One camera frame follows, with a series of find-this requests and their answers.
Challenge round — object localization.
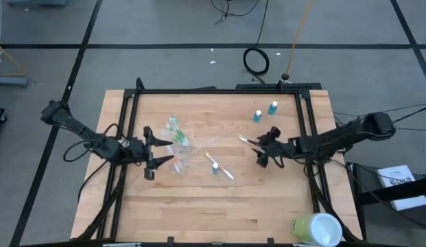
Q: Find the green white wipes canister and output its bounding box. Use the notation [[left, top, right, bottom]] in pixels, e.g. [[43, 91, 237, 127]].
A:
[[290, 211, 344, 247]]

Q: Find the clear acrylic organizer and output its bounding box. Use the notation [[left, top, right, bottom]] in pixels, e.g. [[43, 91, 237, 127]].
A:
[[163, 135, 202, 176]]

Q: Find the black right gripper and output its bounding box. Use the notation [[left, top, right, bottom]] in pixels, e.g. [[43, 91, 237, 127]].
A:
[[249, 126, 298, 169]]

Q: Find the black cable with coil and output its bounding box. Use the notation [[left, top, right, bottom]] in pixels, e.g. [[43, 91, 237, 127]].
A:
[[242, 0, 271, 78]]

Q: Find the white booklet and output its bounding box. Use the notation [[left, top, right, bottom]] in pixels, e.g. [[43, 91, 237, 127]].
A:
[[375, 164, 426, 211]]

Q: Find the thin black floor cable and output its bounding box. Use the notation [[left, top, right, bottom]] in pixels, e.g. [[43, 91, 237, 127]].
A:
[[211, 0, 261, 25]]

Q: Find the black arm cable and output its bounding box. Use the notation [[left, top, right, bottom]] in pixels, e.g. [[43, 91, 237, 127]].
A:
[[332, 102, 426, 133], [63, 122, 124, 202]]

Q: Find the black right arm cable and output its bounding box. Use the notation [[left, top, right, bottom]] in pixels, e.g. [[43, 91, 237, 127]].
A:
[[332, 102, 426, 133]]

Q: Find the black power strip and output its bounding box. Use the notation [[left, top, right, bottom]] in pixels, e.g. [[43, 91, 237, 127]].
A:
[[235, 82, 322, 91]]

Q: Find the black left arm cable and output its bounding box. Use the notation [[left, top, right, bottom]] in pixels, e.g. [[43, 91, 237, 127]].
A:
[[63, 122, 124, 202]]

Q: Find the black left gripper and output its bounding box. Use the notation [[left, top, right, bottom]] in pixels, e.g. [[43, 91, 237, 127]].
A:
[[125, 126, 175, 181]]

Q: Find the thin yellow cable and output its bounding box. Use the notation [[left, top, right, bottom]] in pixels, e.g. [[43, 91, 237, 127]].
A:
[[0, 38, 27, 78]]

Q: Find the black side stand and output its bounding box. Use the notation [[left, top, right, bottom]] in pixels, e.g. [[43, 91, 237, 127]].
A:
[[346, 161, 426, 241]]

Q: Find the yellow hanging cord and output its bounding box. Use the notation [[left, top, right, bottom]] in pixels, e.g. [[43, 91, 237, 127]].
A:
[[281, 0, 313, 81]]

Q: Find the black aluminium table frame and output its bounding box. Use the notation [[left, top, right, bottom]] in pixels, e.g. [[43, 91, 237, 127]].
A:
[[71, 77, 364, 247]]

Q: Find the grey floor base plate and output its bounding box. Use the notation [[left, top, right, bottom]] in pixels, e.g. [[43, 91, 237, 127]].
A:
[[0, 75, 29, 88]]

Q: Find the clear plastic film strip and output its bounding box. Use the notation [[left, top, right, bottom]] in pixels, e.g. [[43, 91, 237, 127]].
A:
[[193, 134, 221, 154]]

